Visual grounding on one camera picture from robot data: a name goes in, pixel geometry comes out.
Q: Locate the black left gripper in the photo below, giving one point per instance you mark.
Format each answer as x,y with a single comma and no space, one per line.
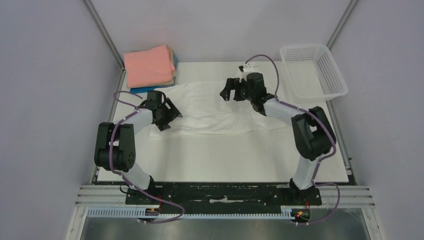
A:
172,113

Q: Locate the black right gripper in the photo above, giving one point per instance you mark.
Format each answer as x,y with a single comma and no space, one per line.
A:
235,90

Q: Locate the white t shirt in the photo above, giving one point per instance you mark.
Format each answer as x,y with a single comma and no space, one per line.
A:
204,112

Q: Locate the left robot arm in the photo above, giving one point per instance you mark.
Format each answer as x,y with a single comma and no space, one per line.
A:
115,147

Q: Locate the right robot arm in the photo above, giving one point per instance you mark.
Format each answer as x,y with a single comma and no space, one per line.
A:
314,137

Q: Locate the blue folded t shirt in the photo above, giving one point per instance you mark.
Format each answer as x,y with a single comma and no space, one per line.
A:
170,83

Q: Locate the pink folded t shirt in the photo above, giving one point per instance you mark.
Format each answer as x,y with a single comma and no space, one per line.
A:
148,66

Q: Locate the white plastic basket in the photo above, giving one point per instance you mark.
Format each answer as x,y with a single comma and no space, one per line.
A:
312,74

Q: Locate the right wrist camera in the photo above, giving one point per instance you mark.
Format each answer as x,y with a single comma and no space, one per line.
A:
245,69

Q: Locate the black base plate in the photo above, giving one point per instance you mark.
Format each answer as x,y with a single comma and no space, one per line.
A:
219,197

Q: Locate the white cable duct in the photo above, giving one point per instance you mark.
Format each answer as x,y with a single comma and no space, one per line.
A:
144,213

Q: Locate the aluminium frame rail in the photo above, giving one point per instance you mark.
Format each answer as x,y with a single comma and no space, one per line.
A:
344,197

